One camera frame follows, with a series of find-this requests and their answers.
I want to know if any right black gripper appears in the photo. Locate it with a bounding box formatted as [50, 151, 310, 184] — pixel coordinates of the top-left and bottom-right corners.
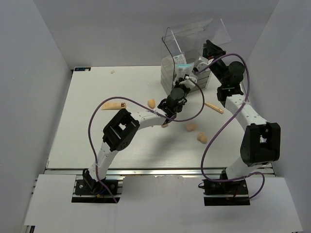
[202, 39, 227, 86]

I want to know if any clear acrylic organizer box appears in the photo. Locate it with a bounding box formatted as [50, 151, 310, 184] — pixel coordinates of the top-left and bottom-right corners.
[160, 18, 231, 94]

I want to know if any white blue sachet packet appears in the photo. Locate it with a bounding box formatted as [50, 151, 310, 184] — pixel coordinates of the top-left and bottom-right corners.
[173, 53, 187, 72]

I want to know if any beige makeup tube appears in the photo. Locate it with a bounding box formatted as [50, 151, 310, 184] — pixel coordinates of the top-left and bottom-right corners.
[101, 102, 126, 110]

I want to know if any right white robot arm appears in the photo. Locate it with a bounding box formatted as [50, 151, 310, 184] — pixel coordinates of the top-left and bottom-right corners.
[203, 40, 281, 194]

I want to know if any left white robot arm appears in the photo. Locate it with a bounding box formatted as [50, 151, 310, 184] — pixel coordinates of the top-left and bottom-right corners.
[83, 78, 196, 194]

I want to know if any beige makeup sponge far left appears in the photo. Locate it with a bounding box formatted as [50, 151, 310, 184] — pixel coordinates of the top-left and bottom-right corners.
[147, 99, 156, 109]

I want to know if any beige makeup sponge right upper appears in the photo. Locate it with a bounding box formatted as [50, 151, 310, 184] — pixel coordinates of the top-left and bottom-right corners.
[186, 124, 197, 132]

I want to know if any beige makeup sponge right lower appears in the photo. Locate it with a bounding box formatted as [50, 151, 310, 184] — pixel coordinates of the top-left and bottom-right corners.
[197, 132, 207, 144]

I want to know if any beige rose-gold lipstick pen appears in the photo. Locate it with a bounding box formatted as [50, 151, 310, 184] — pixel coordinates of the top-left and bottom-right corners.
[205, 102, 224, 114]

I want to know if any left blue table label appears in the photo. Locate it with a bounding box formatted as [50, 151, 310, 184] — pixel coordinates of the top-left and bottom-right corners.
[73, 67, 91, 72]

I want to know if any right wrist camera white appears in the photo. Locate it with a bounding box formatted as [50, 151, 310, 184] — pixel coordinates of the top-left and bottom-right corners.
[193, 56, 214, 74]

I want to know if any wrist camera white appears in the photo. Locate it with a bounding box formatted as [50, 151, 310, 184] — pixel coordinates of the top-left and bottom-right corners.
[182, 74, 197, 89]
[193, 56, 214, 74]

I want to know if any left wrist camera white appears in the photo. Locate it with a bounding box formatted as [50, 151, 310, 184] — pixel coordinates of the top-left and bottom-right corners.
[182, 74, 197, 89]

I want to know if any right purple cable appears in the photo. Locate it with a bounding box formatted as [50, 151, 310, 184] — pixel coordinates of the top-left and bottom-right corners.
[194, 53, 265, 202]

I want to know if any purple cable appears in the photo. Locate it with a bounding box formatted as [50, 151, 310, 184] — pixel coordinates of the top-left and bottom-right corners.
[194, 53, 265, 202]
[87, 77, 206, 203]

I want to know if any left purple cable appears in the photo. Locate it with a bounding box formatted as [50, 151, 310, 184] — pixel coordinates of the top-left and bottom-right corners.
[87, 77, 206, 203]

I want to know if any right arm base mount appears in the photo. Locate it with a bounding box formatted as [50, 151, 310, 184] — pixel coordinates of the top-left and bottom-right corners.
[198, 180, 250, 206]

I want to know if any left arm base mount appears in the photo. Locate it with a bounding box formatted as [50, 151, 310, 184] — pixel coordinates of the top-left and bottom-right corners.
[71, 179, 122, 204]

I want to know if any aluminium rail front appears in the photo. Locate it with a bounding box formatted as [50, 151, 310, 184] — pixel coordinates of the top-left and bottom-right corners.
[44, 165, 275, 177]

